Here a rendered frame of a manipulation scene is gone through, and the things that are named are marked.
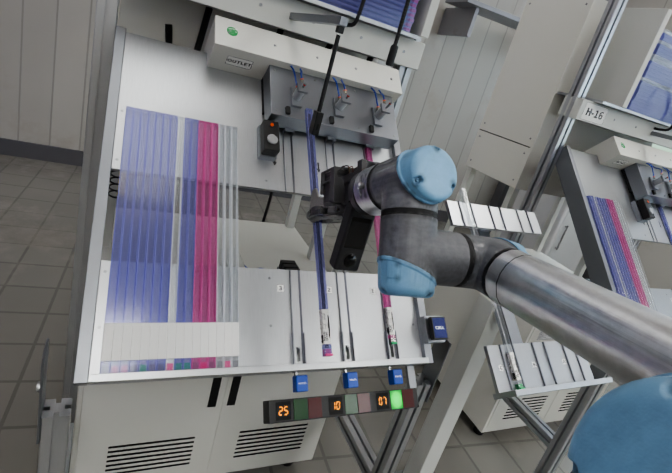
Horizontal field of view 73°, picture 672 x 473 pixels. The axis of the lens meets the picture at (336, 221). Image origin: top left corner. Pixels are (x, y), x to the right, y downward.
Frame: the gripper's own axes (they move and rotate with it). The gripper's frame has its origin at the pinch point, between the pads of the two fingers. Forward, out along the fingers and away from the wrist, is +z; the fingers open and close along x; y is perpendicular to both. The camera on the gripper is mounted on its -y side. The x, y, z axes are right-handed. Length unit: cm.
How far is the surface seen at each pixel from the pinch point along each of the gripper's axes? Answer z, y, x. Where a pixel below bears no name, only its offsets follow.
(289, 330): 7.1, -21.3, 1.7
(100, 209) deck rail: 11.3, -0.3, 37.0
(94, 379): 3.2, -27.9, 35.2
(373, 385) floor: 100, -55, -77
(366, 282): 9.7, -11.3, -17.4
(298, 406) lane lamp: 4.5, -35.1, 0.2
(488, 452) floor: 64, -76, -110
